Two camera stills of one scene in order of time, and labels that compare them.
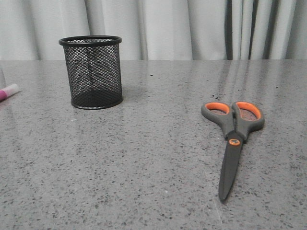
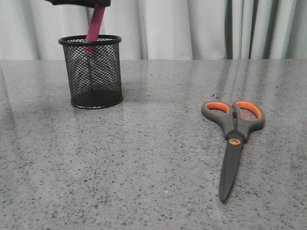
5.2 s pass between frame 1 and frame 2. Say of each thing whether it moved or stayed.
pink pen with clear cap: moved
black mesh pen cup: stayed
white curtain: stayed
